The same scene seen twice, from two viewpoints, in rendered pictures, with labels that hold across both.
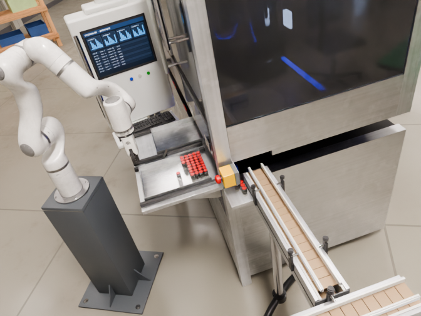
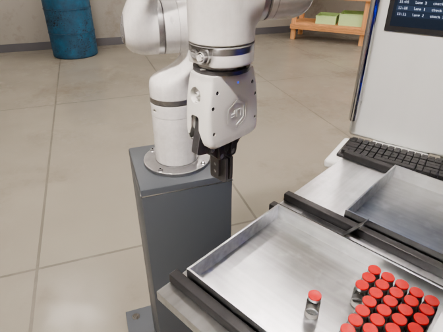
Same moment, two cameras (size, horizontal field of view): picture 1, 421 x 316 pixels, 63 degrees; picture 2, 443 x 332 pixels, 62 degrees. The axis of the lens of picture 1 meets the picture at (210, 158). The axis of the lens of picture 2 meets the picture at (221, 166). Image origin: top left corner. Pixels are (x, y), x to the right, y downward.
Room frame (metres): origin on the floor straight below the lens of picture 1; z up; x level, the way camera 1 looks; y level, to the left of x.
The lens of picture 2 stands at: (0.99, -0.05, 1.39)
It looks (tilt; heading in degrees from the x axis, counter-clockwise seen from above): 30 degrees down; 52
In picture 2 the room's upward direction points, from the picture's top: straight up
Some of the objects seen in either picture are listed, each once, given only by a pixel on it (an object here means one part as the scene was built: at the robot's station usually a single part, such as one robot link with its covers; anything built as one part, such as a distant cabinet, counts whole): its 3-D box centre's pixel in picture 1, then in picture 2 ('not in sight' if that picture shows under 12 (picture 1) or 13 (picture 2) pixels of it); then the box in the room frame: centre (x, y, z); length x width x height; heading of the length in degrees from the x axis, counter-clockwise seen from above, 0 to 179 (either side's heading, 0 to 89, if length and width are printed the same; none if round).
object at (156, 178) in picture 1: (173, 173); (312, 287); (1.38, 0.20, 0.90); 0.34 x 0.26 x 0.04; 98
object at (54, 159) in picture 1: (50, 142); (182, 51); (1.49, 0.76, 1.16); 0.19 x 0.12 x 0.24; 158
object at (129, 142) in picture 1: (128, 140); (221, 98); (1.29, 0.34, 1.21); 0.10 x 0.07 x 0.11; 8
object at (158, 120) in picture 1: (145, 125); (407, 161); (2.06, 0.39, 0.82); 0.40 x 0.14 x 0.02; 107
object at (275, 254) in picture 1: (276, 260); not in sight; (1.05, -0.22, 0.46); 0.09 x 0.09 x 0.77; 8
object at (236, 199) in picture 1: (241, 194); not in sight; (1.16, -0.11, 0.87); 0.14 x 0.13 x 0.02; 98
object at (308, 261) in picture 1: (286, 222); not in sight; (0.90, -0.25, 0.92); 0.69 x 0.15 x 0.16; 8
